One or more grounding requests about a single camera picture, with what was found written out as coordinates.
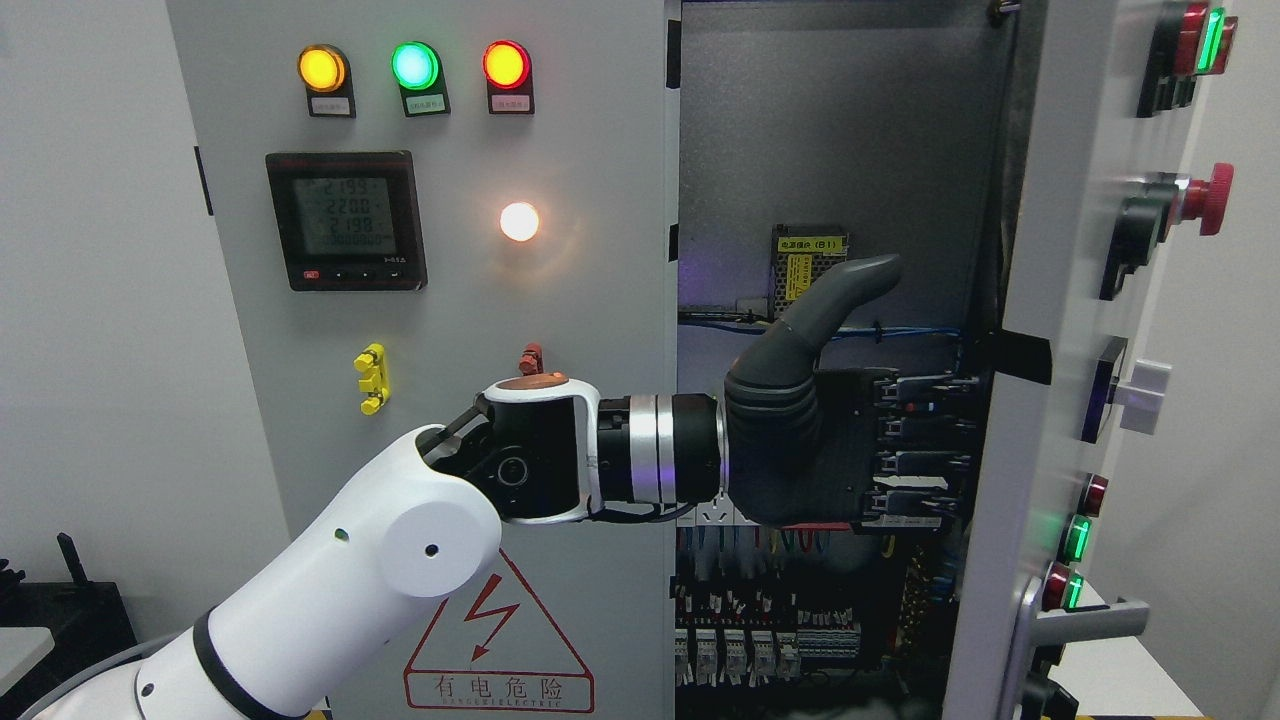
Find grey cabinet door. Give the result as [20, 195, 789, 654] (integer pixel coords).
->
[166, 1, 680, 719]
[941, 1, 1229, 719]

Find red terminal block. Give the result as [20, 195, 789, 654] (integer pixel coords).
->
[517, 342, 545, 375]

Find perforated metal power supply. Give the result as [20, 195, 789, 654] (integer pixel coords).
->
[769, 223, 851, 320]

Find white glowing indicator lamp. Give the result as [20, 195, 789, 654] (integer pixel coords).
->
[499, 202, 541, 242]

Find silver door handle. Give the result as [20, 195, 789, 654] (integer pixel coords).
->
[995, 579, 1151, 719]

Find black digital power meter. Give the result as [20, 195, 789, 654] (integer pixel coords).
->
[265, 150, 428, 292]

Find red indicator lamp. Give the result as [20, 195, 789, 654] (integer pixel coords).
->
[483, 38, 532, 91]

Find dark grey robot hand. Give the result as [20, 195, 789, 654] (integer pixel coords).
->
[722, 252, 980, 530]

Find yellow terminal block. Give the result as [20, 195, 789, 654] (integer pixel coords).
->
[353, 342, 390, 416]

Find yellow indicator lamp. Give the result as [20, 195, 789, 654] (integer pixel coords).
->
[297, 44, 348, 94]

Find white right door selector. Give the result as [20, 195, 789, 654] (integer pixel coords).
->
[1080, 336, 1172, 445]

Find green indicator lamp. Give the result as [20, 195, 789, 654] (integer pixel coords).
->
[390, 41, 442, 91]

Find lower relay terminal row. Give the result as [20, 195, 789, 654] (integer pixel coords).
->
[669, 577, 864, 688]

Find black box at left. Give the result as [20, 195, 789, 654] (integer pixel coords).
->
[1, 533, 137, 719]

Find red mushroom emergency button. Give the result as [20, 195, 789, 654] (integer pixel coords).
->
[1158, 161, 1235, 236]

